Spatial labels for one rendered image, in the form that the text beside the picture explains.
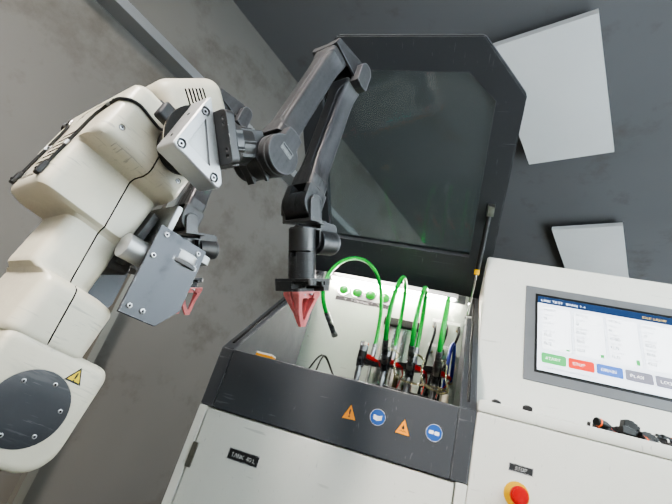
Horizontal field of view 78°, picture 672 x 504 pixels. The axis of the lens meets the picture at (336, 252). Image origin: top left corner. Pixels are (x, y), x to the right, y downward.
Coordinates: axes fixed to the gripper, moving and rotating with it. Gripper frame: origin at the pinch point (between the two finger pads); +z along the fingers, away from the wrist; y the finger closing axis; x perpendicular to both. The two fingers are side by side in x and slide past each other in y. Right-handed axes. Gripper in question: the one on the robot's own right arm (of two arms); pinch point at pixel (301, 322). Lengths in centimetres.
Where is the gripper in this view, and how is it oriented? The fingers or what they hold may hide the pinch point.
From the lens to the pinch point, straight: 86.8
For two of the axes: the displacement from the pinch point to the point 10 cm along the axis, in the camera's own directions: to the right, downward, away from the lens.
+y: -7.9, 0.4, 6.1
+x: -6.2, -0.5, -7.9
